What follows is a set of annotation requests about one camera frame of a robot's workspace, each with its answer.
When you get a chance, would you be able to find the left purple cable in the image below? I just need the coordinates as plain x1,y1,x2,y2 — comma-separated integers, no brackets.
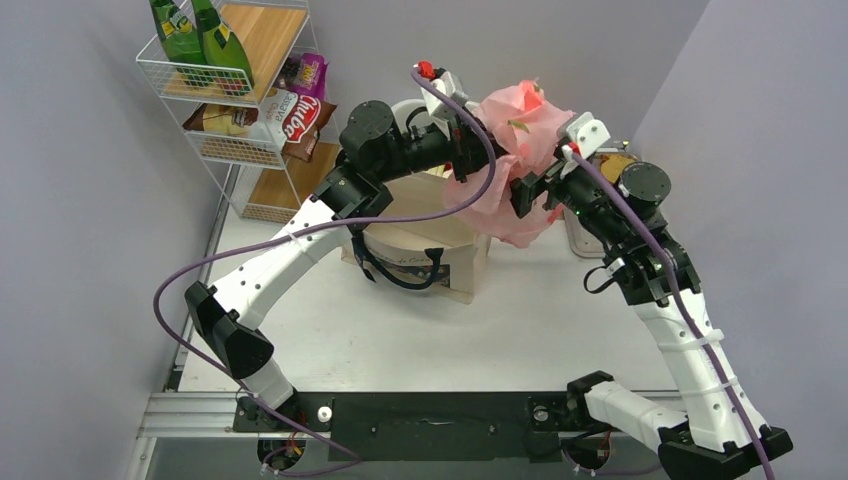
152,66,498,478

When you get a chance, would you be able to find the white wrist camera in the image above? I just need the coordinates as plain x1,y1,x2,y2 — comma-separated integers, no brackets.
555,112,611,179
414,61,479,123

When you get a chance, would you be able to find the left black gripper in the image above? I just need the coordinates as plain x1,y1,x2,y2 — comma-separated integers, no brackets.
374,106,518,184

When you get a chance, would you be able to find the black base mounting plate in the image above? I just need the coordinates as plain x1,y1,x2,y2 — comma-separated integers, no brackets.
231,390,631,464

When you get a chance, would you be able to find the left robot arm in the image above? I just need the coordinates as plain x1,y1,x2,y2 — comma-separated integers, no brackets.
184,101,497,430

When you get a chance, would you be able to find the yellow snack packet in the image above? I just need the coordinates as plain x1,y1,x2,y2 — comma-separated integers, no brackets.
182,88,336,167

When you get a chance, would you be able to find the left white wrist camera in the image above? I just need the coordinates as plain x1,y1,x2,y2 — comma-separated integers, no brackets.
414,61,479,123

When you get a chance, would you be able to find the slice of bread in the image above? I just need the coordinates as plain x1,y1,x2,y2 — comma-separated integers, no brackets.
597,152,639,184

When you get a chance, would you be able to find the green glass bottle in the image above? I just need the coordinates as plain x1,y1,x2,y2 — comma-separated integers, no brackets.
191,0,254,96
149,0,212,88

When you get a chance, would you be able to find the purple snack packet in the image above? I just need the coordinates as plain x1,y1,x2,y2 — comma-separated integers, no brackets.
275,53,328,100

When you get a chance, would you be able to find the white wire wooden shelf rack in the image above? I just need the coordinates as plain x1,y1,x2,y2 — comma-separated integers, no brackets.
136,1,338,223

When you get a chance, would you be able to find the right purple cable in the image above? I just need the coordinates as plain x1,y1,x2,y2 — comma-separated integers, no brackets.
563,146,776,480

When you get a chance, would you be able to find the purple cable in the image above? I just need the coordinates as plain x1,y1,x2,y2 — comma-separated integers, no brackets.
152,66,498,478
563,146,776,480

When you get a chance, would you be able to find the beige canvas tote bag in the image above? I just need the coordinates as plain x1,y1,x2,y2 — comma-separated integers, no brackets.
341,172,493,306

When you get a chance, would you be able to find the white plastic tub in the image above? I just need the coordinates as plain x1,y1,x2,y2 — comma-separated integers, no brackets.
390,98,432,134

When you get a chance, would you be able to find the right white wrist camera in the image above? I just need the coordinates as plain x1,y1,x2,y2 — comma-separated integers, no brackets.
555,112,611,179

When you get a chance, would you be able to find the pink plastic grocery bag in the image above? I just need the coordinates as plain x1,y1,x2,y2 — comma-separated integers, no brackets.
456,80,575,248

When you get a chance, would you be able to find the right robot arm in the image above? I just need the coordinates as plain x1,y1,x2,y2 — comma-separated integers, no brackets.
510,161,793,479

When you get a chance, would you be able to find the metal tray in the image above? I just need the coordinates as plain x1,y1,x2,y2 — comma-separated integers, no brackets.
563,141,639,259

